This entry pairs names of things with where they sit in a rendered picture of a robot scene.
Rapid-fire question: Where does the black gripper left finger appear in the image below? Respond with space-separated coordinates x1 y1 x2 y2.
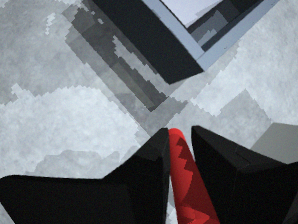
0 128 172 224

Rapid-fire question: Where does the red peg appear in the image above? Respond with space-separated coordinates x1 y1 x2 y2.
169 128 221 224

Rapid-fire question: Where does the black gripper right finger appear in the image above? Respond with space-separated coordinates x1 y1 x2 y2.
190 125 298 224

